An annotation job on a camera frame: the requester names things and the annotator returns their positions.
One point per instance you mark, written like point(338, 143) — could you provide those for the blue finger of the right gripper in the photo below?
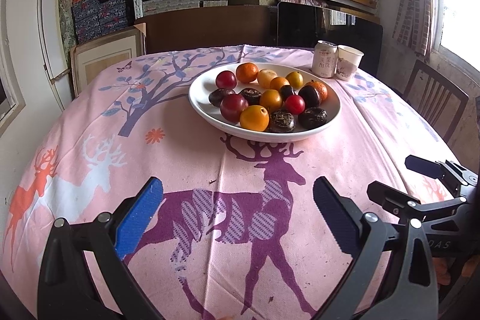
point(391, 200)
point(424, 167)

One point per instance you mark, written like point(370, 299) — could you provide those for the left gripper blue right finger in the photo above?
point(341, 215)

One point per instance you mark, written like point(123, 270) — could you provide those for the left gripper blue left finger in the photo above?
point(136, 216)

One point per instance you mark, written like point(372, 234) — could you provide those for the wrinkled dark passion fruit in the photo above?
point(312, 118)

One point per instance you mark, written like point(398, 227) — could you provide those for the large orange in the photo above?
point(254, 118)

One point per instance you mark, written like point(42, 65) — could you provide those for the small orange tangerine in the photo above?
point(271, 100)

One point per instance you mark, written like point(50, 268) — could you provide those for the small yellow fruit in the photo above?
point(295, 79)

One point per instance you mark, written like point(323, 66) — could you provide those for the small orange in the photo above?
point(278, 82)

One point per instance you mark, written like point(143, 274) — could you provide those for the dark water chestnut front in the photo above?
point(216, 97)

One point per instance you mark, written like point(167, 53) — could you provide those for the yellow round pear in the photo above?
point(265, 76)

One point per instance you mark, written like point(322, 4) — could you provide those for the red plum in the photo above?
point(232, 106)
point(226, 79)

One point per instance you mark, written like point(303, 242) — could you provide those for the wooden chair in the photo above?
point(436, 94)

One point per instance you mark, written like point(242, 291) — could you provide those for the orange tangerine with stem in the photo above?
point(320, 87)

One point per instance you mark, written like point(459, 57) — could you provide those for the white paper cup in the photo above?
point(348, 61)

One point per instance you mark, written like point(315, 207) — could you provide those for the white oval plate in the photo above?
point(203, 85)

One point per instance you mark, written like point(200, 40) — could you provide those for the white beverage can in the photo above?
point(324, 59)

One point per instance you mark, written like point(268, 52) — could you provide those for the red plum on plate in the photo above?
point(232, 106)

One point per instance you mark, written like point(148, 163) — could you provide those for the framed picture leaning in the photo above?
point(92, 57)

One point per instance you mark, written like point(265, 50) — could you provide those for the dark wooden cabinet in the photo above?
point(210, 27)

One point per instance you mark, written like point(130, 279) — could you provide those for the stack of patterned boxes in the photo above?
point(97, 18)

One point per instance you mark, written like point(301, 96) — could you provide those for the window with white frame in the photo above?
point(13, 102)

